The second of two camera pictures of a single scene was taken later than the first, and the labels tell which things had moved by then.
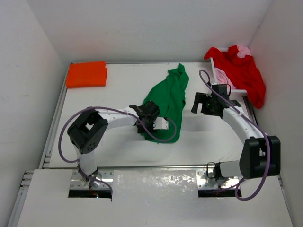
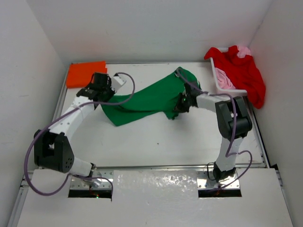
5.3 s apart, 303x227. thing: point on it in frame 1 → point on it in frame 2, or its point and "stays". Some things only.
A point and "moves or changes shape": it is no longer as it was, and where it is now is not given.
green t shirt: (170, 91) moves or changes shape
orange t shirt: (86, 74) stays
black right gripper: (202, 98) → (179, 107)
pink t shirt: (222, 78) stays
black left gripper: (151, 128) → (111, 91)
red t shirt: (242, 73) stays
